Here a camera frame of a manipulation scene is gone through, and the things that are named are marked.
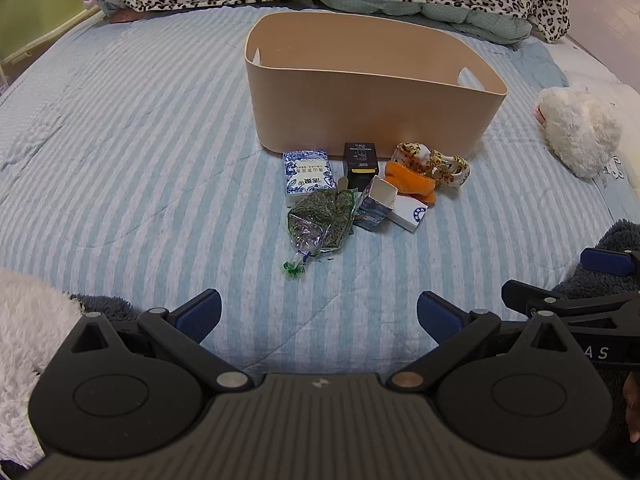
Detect orange tiger plush toy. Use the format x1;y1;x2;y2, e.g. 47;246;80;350
383;142;472;206

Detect grey green quilt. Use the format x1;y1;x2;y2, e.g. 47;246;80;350
314;0;534;52

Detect small black box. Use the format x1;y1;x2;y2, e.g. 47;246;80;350
343;142;379;192

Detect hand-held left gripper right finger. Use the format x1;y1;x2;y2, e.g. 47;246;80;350
387;290;584;394

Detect beige storage basket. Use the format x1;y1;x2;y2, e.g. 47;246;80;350
244;11;509;157

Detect person's right hand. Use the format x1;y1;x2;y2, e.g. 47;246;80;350
622;374;640;443

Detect small open blue carton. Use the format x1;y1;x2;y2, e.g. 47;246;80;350
353;175;400;233

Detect white box blue emblem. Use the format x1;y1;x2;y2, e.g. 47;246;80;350
388;194;432;234

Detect blue striped bed cover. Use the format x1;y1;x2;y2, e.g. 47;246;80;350
0;2;640;377

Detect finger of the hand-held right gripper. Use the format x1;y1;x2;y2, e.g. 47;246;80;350
501;280;640;332
580;246;640;279

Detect dark grey fluffy cloth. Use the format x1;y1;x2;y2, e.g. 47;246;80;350
69;293;142;322
550;219;640;302

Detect white bed rail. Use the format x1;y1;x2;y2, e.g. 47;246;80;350
0;6;103;65

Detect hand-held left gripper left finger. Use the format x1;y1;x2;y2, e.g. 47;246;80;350
65;288;256;394

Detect blue white patterned box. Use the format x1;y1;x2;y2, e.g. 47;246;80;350
282;149;337;208

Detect bag of dried herbs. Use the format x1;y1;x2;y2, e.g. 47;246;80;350
282;188;357;279

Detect white plush toy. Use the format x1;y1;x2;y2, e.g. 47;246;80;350
533;83;624;180

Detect white fluffy blanket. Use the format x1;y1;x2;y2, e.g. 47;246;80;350
0;267;92;467

